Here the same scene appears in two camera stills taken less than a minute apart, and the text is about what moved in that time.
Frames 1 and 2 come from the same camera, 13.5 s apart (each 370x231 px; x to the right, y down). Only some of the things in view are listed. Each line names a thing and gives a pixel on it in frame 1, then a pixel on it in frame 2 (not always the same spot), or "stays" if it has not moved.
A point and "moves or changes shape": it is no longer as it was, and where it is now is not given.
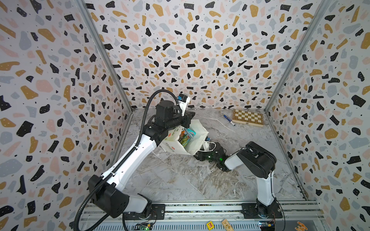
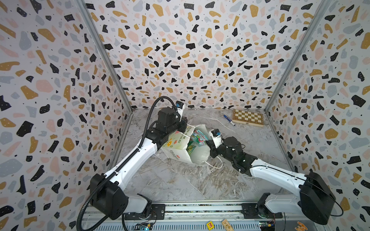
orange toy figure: x=301 y=227 stays
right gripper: x=200 y=155 to x=212 y=148
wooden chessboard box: x=247 y=118 stays
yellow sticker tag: x=210 y=225 stays
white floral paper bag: x=189 y=141 moves or changes shape
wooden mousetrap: x=227 y=225 stays
